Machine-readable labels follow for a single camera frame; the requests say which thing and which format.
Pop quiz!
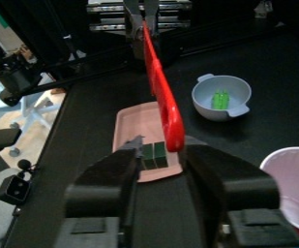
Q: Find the black frame bar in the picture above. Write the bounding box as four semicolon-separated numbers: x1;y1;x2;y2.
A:
41;0;134;88

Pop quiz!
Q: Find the red cup white inside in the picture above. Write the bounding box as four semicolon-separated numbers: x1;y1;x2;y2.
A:
259;146;299;245

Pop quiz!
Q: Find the small white object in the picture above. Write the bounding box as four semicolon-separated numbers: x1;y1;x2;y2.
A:
253;0;277;19

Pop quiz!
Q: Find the grey bowl with handles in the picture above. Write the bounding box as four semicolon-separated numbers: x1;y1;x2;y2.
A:
191;73;254;123

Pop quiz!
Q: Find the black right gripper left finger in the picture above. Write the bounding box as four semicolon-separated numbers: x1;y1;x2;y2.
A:
54;135;148;248

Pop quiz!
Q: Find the black camera on stand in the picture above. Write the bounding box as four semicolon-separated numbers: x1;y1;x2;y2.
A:
0;44;45;108

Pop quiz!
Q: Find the black box webcam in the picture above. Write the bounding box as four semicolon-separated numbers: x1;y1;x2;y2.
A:
0;173;32;206

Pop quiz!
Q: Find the small black microphone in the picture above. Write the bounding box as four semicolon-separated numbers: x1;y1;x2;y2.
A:
17;158;41;174

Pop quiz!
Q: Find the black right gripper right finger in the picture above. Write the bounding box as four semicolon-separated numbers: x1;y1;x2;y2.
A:
178;135;299;248

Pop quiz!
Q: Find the metal slatted rack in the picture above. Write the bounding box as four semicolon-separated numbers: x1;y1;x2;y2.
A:
86;0;194;33

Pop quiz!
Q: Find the pink plastic tray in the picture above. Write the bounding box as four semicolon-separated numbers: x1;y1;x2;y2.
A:
112;101;185;184

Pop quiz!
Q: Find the green block in bowl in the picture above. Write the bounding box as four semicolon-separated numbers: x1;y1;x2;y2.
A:
210;89;233;111

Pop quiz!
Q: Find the dark green toy block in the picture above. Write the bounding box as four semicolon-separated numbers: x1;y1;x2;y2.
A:
153;140;171;170
140;143;157;171

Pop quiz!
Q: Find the light blue office chair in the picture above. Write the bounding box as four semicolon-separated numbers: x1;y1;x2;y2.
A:
0;77;65;158

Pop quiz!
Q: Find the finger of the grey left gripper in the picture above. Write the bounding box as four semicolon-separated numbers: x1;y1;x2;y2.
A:
145;0;162;37
122;0;146;41

